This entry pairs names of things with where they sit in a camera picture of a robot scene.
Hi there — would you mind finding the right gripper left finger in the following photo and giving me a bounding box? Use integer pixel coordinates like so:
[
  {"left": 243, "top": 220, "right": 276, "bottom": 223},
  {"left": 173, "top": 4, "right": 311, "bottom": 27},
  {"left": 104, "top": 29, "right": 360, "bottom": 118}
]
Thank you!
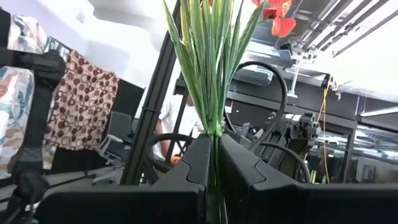
[{"left": 34, "top": 133, "right": 211, "bottom": 224}]

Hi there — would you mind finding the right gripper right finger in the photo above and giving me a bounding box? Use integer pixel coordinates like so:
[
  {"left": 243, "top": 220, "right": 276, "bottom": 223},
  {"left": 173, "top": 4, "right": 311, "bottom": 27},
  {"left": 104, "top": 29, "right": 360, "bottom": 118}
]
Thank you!
[{"left": 219, "top": 133, "right": 398, "bottom": 224}]

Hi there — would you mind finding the orange artificial flower bunch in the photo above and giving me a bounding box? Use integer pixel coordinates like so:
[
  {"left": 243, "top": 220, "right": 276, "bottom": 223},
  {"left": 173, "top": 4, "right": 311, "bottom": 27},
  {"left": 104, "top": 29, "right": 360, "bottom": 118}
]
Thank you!
[{"left": 161, "top": 0, "right": 298, "bottom": 224}]

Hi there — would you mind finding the grey office chair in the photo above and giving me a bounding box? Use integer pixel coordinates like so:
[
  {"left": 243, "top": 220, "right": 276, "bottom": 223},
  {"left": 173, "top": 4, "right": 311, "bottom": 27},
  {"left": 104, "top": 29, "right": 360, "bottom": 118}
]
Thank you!
[{"left": 93, "top": 111, "right": 133, "bottom": 184}]

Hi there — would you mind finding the person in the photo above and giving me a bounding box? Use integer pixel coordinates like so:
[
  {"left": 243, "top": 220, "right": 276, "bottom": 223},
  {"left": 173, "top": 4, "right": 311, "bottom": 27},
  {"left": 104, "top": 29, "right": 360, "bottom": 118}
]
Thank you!
[{"left": 154, "top": 93, "right": 205, "bottom": 159}]

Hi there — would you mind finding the brown circle patterned cloth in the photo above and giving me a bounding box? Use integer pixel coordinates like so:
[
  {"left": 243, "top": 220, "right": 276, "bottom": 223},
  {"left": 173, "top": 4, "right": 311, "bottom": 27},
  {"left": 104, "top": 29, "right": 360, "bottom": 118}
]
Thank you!
[{"left": 45, "top": 49, "right": 121, "bottom": 152}]

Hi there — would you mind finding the teal floral cloth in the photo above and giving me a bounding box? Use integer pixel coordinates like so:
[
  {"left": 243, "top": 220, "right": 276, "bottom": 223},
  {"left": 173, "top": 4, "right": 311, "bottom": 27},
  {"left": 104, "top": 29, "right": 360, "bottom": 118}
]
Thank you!
[{"left": 0, "top": 14, "right": 47, "bottom": 180}]

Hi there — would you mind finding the yellow hanging cable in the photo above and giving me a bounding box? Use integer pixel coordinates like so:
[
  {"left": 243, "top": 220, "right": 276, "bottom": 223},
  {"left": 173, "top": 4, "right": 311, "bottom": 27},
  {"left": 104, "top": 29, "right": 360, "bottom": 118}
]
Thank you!
[{"left": 320, "top": 77, "right": 331, "bottom": 184}]

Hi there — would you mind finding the black aluminium rig frame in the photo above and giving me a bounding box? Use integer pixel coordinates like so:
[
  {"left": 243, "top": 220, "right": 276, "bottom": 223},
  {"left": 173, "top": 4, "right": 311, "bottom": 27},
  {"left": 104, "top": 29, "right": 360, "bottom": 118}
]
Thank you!
[{"left": 119, "top": 0, "right": 184, "bottom": 187}]

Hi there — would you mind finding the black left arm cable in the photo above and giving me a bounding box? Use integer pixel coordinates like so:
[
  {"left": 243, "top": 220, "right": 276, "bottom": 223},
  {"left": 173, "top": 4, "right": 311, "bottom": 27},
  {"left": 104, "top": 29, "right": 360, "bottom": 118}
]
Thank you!
[{"left": 223, "top": 60, "right": 289, "bottom": 153}]

